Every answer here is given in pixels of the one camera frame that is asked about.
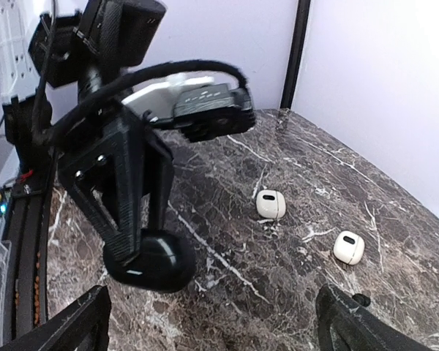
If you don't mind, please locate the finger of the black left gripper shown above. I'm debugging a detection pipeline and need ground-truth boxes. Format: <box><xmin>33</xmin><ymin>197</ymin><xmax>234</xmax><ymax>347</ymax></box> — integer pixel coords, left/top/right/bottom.
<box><xmin>144</xmin><ymin>129</ymin><xmax>174</xmax><ymax>230</ymax></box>
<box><xmin>58</xmin><ymin>107</ymin><xmax>144</xmax><ymax>265</ymax></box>

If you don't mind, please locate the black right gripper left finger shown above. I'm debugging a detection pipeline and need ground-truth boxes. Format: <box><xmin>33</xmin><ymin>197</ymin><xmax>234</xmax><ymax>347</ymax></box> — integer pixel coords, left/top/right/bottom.
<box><xmin>0</xmin><ymin>285</ymin><xmax>111</xmax><ymax>351</ymax></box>

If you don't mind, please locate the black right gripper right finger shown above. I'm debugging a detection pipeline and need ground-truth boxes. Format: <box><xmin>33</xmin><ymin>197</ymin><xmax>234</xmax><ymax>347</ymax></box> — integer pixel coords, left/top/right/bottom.
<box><xmin>315</xmin><ymin>284</ymin><xmax>428</xmax><ymax>350</ymax></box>

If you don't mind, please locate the black earbud charging case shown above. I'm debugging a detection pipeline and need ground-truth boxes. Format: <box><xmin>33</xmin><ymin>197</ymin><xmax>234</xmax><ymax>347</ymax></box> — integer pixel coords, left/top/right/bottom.
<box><xmin>102</xmin><ymin>229</ymin><xmax>196</xmax><ymax>293</ymax></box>

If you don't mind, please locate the white earbud charging case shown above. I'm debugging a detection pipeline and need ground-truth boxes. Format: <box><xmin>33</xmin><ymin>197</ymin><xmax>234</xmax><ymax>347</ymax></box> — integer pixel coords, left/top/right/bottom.
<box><xmin>256</xmin><ymin>189</ymin><xmax>286</xmax><ymax>219</ymax></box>

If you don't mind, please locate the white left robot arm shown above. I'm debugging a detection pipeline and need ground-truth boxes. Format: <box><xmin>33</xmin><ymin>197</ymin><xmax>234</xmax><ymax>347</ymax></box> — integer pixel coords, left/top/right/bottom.
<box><xmin>0</xmin><ymin>1</ymin><xmax>173</xmax><ymax>267</ymax></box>

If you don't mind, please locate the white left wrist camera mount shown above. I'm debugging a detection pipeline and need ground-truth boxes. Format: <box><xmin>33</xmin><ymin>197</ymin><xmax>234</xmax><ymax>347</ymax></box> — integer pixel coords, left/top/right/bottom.
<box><xmin>121</xmin><ymin>73</ymin><xmax>214</xmax><ymax>121</ymax></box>

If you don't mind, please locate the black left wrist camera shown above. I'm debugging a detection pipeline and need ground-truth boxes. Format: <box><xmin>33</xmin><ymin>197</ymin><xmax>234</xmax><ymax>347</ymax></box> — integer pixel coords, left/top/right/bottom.
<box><xmin>173</xmin><ymin>83</ymin><xmax>256</xmax><ymax>143</ymax></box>

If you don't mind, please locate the black braided cable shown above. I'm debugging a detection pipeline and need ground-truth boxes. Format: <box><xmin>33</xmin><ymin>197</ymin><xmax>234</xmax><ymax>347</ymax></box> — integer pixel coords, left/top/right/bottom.
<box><xmin>31</xmin><ymin>59</ymin><xmax>252</xmax><ymax>146</ymax></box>

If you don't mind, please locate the black front table rail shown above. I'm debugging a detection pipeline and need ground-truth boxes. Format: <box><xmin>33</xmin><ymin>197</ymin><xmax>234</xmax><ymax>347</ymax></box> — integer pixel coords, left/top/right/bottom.
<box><xmin>1</xmin><ymin>156</ymin><xmax>58</xmax><ymax>344</ymax></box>

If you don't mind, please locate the left black frame post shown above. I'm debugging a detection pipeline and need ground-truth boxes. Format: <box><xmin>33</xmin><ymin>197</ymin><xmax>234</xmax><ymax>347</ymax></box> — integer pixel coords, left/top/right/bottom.
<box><xmin>280</xmin><ymin>0</ymin><xmax>312</xmax><ymax>109</ymax></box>

